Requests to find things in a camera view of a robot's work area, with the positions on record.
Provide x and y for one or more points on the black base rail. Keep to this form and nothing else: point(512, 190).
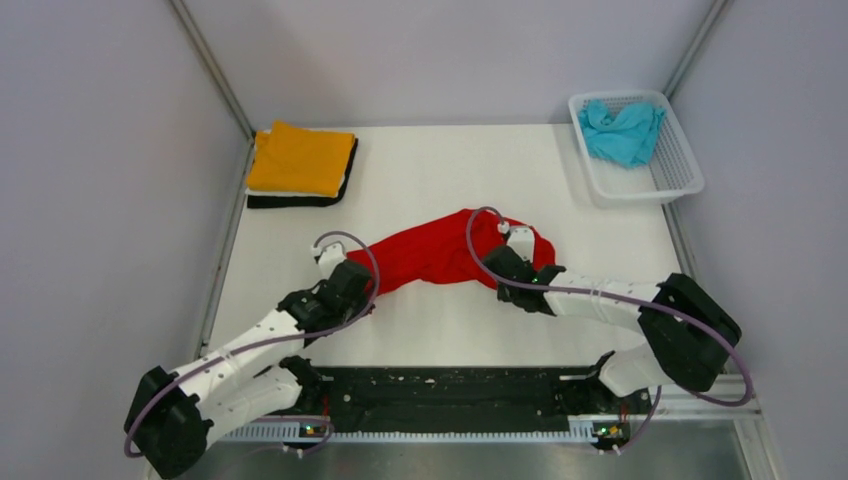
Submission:
point(467, 400)

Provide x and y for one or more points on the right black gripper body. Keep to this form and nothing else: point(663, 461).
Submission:
point(504, 294)

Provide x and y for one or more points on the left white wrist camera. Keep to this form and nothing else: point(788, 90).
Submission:
point(328, 257)

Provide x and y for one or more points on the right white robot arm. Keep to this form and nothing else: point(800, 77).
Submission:
point(688, 336)

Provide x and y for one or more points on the white plastic basket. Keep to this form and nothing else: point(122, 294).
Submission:
point(672, 172)

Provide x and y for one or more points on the white slotted cable duct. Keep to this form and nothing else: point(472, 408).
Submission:
point(581, 431)

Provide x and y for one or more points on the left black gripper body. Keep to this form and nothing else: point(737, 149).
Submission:
point(353, 307)

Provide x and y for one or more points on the folded black t shirt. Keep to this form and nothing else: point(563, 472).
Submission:
point(257, 201)

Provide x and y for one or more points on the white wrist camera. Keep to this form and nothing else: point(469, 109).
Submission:
point(520, 238)
point(328, 257)

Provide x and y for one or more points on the aluminium frame profile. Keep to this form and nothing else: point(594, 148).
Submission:
point(678, 404)

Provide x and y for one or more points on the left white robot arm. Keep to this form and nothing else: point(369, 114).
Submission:
point(176, 416)

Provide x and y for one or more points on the teal t shirt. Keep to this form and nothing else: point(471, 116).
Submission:
point(627, 139)

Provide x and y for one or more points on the folded orange t shirt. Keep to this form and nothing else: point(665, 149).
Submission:
point(299, 159)

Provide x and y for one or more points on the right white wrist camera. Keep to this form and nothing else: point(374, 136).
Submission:
point(520, 238)

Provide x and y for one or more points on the red t shirt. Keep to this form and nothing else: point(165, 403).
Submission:
point(436, 252)

